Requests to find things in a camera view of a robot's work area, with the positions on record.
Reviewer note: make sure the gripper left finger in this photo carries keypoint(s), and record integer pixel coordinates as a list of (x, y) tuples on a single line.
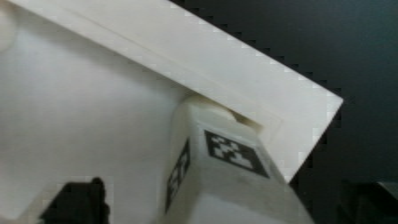
[(79, 206)]

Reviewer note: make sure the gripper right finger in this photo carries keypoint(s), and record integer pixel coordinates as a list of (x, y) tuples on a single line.
[(369, 203)]

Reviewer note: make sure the white square tabletop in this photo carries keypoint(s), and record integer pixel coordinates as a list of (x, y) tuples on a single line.
[(106, 60)]

